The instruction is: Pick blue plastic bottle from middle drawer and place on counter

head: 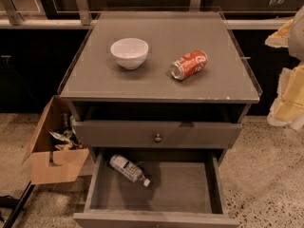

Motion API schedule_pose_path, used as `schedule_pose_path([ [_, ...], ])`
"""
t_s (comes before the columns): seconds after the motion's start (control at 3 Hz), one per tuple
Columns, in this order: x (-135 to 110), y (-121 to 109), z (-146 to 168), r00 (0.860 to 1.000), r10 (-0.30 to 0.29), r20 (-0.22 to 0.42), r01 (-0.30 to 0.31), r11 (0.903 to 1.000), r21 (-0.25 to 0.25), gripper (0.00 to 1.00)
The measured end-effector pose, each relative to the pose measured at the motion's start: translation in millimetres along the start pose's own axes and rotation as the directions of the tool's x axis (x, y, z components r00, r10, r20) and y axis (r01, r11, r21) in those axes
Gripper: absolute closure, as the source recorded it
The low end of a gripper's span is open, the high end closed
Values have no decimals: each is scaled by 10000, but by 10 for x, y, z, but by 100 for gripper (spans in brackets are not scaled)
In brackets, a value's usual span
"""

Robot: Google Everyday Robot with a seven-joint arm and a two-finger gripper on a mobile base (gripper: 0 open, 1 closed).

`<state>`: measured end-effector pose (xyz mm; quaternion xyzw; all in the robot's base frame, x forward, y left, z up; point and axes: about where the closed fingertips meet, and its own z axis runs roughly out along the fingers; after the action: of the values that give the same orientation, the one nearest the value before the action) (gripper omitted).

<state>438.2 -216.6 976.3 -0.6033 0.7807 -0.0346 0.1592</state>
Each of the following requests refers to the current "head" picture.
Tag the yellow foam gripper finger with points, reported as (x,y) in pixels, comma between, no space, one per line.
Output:
(279,39)
(288,106)

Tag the clear blue plastic bottle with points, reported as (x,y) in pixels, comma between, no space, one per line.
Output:
(129,169)

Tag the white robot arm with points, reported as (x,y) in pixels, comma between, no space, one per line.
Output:
(296,38)

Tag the grey wooden drawer cabinet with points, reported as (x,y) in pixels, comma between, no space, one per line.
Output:
(98,89)

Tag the round brass drawer knob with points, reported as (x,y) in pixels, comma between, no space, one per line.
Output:
(158,138)

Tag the open middle drawer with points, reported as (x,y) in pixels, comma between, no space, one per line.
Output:
(184,192)

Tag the closed top drawer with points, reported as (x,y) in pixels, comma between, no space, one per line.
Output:
(141,134)

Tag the red soda can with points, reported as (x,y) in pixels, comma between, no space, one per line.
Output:
(188,64)

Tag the white ceramic bowl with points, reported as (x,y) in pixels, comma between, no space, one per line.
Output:
(129,53)

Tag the crumpled green snack bag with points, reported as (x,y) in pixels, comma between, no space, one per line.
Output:
(66,135)

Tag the brown cardboard box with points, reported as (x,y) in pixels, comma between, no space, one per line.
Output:
(49,165)

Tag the black floor stand leg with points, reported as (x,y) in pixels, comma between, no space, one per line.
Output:
(15,205)

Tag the grey metal wall rail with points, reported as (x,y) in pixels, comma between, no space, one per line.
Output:
(42,14)

